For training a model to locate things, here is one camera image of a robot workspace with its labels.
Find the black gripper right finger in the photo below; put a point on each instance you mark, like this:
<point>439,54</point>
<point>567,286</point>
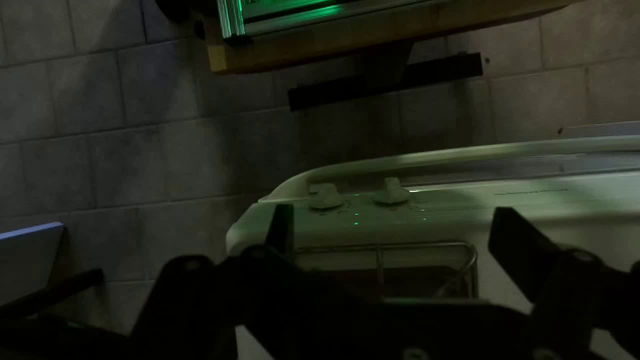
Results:
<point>581,293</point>

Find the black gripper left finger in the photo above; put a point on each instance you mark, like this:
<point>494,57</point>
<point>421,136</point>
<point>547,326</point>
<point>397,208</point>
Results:
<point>200,301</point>

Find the white stove knob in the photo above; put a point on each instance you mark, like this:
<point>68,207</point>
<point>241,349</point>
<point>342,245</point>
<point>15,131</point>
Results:
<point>391,193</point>
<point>324,196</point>

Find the white gas stove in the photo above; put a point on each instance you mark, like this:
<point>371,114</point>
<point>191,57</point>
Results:
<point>433,221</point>

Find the grey blue flat box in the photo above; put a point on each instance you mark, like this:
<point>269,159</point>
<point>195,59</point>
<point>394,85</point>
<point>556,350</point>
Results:
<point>27,261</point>

